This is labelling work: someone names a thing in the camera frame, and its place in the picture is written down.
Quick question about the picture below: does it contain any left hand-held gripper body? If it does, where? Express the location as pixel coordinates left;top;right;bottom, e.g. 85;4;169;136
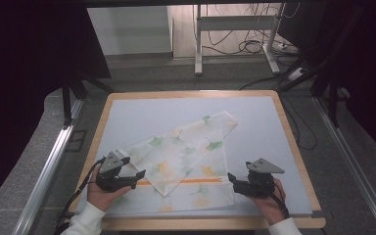
95;150;138;194

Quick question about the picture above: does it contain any person's left hand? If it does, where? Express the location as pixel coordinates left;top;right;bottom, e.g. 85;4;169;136
86;164;133;212

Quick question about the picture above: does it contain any white panel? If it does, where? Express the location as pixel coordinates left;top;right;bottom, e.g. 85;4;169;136
86;5;174;57

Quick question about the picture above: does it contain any person's right hand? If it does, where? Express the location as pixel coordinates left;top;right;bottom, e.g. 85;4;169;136
248;177;289;226

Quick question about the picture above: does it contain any aluminium rail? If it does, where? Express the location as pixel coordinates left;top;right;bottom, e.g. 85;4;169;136
12;97;86;235
312;96;376;235

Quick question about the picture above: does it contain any leaf print pillowcase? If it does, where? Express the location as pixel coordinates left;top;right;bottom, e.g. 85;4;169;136
115;110;239;213

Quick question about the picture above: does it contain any pale blue table sheet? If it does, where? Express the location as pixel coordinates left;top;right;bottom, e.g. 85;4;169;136
75;95;314;218

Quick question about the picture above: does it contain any white power strip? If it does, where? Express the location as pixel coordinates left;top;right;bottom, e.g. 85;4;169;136
287;66;307;82

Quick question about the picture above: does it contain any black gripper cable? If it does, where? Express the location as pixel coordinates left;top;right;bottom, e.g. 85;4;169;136
268;180;290;220
53;156;108;235

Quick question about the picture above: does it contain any white desk frame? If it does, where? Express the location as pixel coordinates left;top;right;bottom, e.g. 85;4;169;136
194;3;286;76

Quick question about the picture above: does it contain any black floor cable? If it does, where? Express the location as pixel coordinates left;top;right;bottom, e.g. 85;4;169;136
239;73;318;152

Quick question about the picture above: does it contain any tangle of black floor cables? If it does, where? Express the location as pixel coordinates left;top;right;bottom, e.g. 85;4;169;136
205;3;302;57

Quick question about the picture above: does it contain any black metal stand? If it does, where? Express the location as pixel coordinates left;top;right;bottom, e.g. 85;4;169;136
61;72;116;127
278;6;368;129

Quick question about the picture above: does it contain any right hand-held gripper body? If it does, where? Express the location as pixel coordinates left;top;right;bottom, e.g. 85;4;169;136
237;158;286;199

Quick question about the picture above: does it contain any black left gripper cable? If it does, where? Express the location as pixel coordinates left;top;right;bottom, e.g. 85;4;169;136
53;156;108;235

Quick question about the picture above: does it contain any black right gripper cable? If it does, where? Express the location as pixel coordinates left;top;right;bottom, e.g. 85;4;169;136
268;180;290;220

